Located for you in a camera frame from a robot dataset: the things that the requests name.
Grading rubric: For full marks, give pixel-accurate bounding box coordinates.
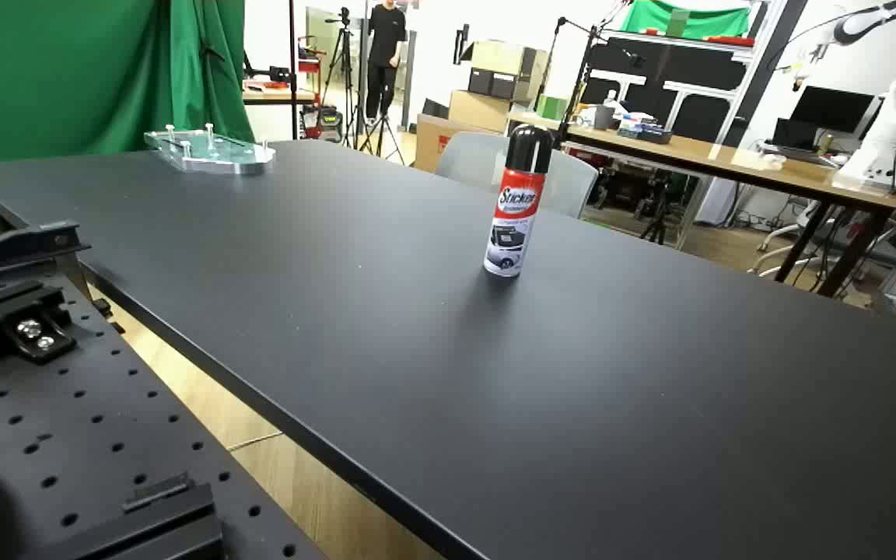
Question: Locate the red white spray can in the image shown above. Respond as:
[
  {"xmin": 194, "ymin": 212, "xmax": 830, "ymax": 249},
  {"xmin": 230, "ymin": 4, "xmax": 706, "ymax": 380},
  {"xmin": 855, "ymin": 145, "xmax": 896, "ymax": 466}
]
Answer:
[{"xmin": 480, "ymin": 164, "xmax": 550, "ymax": 282}]

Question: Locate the black spray can lid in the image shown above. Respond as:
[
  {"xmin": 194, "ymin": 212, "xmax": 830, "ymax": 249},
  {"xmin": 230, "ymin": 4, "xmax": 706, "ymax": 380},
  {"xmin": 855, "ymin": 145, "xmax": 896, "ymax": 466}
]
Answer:
[{"xmin": 505, "ymin": 122, "xmax": 557, "ymax": 176}]

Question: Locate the grey chair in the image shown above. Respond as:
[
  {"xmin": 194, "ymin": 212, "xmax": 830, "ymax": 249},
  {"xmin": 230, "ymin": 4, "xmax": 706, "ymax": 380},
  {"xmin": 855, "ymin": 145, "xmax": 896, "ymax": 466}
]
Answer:
[
  {"xmin": 437, "ymin": 130, "xmax": 511, "ymax": 195},
  {"xmin": 543, "ymin": 148, "xmax": 604, "ymax": 220}
]

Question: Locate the cardboard box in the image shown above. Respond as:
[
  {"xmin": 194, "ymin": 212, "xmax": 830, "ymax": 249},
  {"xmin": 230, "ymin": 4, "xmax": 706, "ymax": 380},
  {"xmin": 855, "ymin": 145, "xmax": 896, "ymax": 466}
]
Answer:
[{"xmin": 410, "ymin": 89, "xmax": 521, "ymax": 173}]

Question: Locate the small black tripod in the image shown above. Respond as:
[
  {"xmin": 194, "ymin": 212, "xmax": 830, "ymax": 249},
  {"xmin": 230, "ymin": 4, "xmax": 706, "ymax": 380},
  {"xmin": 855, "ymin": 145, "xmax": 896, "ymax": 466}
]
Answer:
[{"xmin": 639, "ymin": 173, "xmax": 685, "ymax": 249}]

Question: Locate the person in black clothes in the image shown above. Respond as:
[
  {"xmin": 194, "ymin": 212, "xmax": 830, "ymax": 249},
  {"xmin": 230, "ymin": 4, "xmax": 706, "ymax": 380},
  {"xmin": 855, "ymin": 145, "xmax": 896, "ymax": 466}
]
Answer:
[{"xmin": 362, "ymin": 0, "xmax": 410, "ymax": 126}]

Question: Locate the small wooden table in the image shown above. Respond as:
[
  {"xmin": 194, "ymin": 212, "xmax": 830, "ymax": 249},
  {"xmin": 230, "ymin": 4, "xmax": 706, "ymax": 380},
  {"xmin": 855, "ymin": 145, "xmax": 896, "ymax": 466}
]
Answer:
[{"xmin": 239, "ymin": 77, "xmax": 323, "ymax": 108}]

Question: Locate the clear acrylic plate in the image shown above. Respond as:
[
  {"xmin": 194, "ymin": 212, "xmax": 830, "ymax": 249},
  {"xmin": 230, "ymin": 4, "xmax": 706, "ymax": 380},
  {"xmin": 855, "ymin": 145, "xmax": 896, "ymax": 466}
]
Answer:
[{"xmin": 141, "ymin": 122, "xmax": 278, "ymax": 176}]

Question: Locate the black shelf unit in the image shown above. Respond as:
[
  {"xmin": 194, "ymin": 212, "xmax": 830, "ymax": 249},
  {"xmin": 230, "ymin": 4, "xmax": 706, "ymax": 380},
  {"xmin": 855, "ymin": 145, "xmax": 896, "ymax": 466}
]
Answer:
[{"xmin": 579, "ymin": 30, "xmax": 753, "ymax": 144}]

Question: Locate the long wooden desk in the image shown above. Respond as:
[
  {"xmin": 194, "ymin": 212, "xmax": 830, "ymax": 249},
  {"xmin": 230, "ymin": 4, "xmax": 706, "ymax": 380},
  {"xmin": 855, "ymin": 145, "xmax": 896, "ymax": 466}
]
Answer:
[{"xmin": 559, "ymin": 122, "xmax": 896, "ymax": 300}]

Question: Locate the green cloth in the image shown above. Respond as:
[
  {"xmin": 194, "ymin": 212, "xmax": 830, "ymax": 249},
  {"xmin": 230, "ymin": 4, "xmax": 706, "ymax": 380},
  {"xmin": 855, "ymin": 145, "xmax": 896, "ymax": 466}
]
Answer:
[{"xmin": 615, "ymin": 0, "xmax": 761, "ymax": 44}]

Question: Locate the black metal bar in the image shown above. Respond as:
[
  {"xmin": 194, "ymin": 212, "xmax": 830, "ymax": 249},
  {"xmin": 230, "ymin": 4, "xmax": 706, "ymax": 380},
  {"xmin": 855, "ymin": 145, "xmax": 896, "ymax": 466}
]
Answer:
[{"xmin": 40, "ymin": 472, "xmax": 230, "ymax": 560}]

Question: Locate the black perforated breadboard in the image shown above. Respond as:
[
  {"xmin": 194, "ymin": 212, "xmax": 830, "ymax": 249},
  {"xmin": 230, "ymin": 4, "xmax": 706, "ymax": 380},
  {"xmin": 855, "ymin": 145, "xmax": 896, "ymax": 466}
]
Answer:
[{"xmin": 0, "ymin": 277, "xmax": 327, "ymax": 560}]

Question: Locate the black monitor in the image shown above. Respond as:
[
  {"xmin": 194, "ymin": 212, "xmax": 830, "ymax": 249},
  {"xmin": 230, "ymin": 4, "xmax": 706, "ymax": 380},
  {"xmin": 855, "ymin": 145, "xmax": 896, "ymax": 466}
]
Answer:
[{"xmin": 773, "ymin": 83, "xmax": 881, "ymax": 155}]

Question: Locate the green backdrop curtain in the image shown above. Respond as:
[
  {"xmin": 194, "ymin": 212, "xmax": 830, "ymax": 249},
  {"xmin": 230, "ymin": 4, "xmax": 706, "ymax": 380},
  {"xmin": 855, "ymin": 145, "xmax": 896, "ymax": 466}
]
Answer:
[{"xmin": 0, "ymin": 0, "xmax": 258, "ymax": 249}]

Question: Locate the black clamp with screws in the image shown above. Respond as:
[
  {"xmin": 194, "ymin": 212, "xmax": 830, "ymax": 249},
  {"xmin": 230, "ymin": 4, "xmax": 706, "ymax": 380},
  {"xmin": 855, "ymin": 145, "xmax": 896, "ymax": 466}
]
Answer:
[{"xmin": 0, "ymin": 282, "xmax": 81, "ymax": 367}]

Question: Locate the camera tripod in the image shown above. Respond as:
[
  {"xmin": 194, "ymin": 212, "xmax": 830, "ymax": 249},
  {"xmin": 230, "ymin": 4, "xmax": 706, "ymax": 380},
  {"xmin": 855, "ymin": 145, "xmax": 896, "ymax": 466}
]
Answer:
[{"xmin": 354, "ymin": 0, "xmax": 410, "ymax": 168}]

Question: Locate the black metal bracket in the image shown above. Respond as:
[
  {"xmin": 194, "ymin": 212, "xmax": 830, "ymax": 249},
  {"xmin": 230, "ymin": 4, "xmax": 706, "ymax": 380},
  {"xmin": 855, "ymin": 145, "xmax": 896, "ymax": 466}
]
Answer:
[{"xmin": 0, "ymin": 218, "xmax": 91, "ymax": 289}]

